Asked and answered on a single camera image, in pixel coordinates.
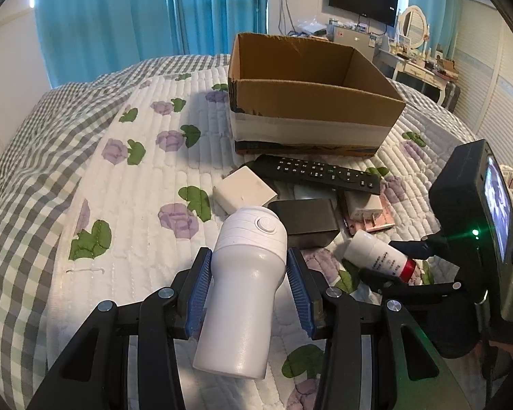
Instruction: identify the white bottle red cap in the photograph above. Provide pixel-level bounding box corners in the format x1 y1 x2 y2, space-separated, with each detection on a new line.
345 230 417 282

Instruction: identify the white thermos bottle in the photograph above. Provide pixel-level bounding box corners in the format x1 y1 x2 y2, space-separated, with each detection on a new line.
193 206 287 380

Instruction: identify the pink packet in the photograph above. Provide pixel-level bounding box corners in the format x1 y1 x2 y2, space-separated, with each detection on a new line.
339 192 395 236

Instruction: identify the white plug adapter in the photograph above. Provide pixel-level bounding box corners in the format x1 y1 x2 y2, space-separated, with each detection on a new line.
345 191 383 221

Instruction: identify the black remote control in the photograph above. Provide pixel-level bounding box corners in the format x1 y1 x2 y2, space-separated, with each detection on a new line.
249 154 381 195

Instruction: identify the black rectangular box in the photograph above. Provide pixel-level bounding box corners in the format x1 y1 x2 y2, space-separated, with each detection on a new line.
268 199 340 250

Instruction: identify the white dressing table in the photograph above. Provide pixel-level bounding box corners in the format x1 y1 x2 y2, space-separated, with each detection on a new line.
372 46 461 112

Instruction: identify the white square charger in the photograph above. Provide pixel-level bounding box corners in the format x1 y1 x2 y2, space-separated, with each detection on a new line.
213 166 278 215

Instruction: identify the oval vanity mirror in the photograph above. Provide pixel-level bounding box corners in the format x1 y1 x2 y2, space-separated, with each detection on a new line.
398 5 429 49

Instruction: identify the grey cabinet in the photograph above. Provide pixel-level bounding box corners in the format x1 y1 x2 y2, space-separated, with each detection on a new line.
332 26 377 61

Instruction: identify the brown cardboard box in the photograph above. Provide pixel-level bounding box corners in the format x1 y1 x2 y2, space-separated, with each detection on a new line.
228 32 406 158

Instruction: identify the grey checked bed sheet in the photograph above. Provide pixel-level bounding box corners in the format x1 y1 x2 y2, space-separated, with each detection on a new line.
0 55 474 409

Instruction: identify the white floral quilt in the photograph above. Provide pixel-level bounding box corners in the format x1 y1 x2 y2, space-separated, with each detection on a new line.
46 66 474 409

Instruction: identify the blue curtain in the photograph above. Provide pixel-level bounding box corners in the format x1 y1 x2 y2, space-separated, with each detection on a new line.
35 0 267 87

